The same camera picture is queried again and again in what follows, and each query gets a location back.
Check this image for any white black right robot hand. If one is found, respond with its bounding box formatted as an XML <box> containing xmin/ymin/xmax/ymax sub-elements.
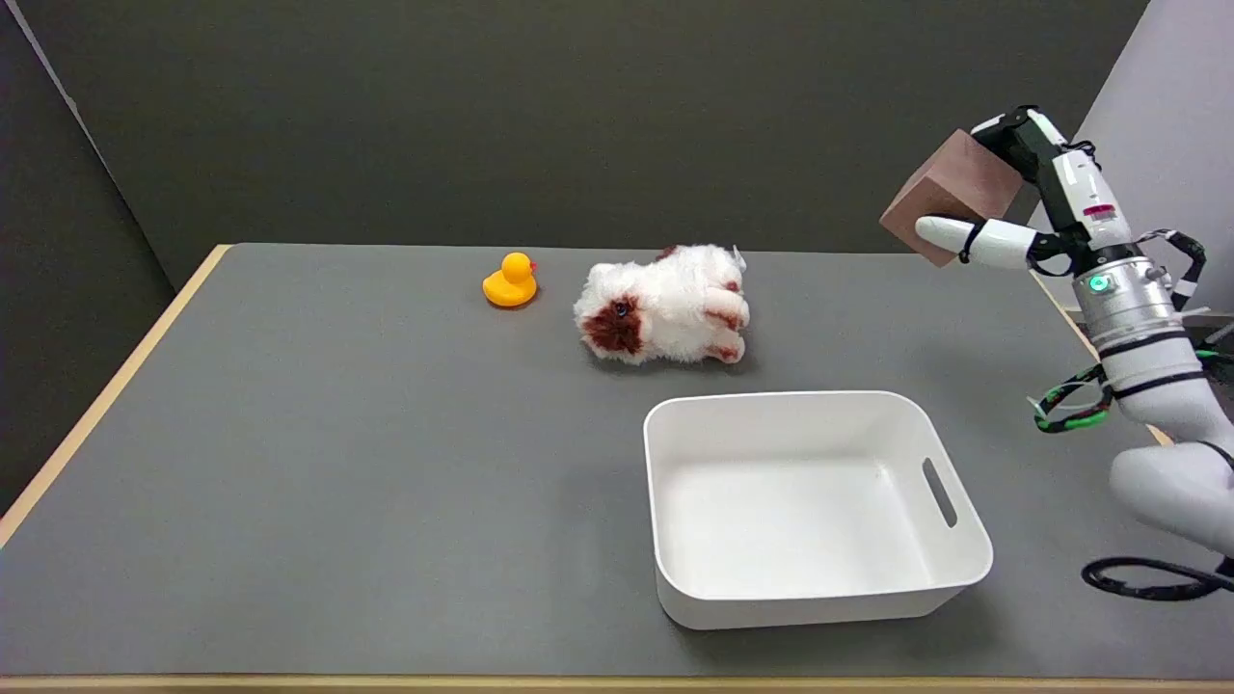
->
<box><xmin>914</xmin><ymin>105</ymin><xmax>1137</xmax><ymax>278</ymax></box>

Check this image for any brown wooden cube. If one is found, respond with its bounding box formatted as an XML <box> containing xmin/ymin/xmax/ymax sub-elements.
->
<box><xmin>879</xmin><ymin>129</ymin><xmax>1024</xmax><ymax>268</ymax></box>

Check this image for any white plastic storage box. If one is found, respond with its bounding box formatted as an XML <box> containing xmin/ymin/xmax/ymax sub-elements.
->
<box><xmin>643</xmin><ymin>390</ymin><xmax>994</xmax><ymax>631</ymax></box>

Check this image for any white brown plush dog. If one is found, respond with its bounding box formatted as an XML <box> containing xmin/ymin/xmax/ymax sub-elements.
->
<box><xmin>573</xmin><ymin>243</ymin><xmax>751</xmax><ymax>365</ymax></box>

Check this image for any yellow rubber duck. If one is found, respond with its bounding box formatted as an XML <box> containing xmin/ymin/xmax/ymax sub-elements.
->
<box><xmin>482</xmin><ymin>252</ymin><xmax>539</xmax><ymax>309</ymax></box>

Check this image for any black white wrist cable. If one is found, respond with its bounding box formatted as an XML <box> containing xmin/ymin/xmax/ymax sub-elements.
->
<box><xmin>1134</xmin><ymin>228</ymin><xmax>1208</xmax><ymax>311</ymax></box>

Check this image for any green black braided cable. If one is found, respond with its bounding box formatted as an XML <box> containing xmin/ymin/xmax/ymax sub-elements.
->
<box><xmin>1027</xmin><ymin>349</ymin><xmax>1234</xmax><ymax>434</ymax></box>

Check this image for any black looped cable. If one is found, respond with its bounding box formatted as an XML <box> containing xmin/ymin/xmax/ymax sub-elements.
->
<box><xmin>1081</xmin><ymin>555</ymin><xmax>1234</xmax><ymax>602</ymax></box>

